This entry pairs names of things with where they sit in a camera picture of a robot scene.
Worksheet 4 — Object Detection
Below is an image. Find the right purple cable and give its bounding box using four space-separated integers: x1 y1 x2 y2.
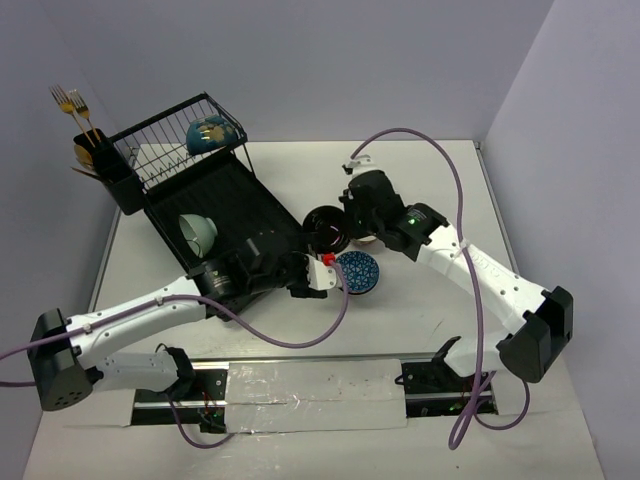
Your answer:
351 128 531 451

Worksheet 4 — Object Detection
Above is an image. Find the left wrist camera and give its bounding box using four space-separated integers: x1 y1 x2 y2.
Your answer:
307 253 344 291

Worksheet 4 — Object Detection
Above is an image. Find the white taped sheet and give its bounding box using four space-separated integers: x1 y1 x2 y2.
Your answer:
224 359 407 433

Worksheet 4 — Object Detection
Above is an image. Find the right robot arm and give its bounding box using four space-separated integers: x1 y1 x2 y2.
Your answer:
339 166 574 391

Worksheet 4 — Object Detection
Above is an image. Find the black cutlery holder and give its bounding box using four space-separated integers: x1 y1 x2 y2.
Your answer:
73 129 144 215

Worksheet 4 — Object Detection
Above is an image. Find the gold spoon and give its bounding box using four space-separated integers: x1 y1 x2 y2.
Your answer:
73 144 94 171

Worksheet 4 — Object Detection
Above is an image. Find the green celadon bowl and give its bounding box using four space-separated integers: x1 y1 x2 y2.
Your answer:
178 214 218 258

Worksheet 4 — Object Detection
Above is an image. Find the white floral bowl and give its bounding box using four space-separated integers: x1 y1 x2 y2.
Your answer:
351 236 377 246

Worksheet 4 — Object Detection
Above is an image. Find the gold fork right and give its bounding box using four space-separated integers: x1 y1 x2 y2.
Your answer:
67 89 100 146

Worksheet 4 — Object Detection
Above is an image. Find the black wire dish rack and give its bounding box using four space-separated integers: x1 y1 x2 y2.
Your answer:
108 91 317 323

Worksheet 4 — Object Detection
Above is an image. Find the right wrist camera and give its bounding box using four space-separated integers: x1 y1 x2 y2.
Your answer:
342 154 377 178

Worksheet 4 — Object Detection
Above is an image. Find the blue triangle pattern bowl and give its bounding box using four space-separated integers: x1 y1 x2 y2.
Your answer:
336 250 380 295

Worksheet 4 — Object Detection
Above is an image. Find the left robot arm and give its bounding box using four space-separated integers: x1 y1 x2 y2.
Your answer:
26 233 342 411

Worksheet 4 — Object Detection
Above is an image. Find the blue gold globe bowl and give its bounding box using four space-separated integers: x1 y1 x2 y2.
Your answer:
186 115 238 156

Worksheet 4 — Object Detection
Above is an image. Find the gold fork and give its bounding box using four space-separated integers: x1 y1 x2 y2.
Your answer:
67 89 100 146
49 85 95 147

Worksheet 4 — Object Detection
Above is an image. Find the gold fork left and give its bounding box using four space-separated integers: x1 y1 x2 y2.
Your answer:
49 85 95 147

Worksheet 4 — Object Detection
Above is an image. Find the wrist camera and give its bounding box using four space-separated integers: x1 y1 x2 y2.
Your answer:
307 253 344 291
342 154 377 178

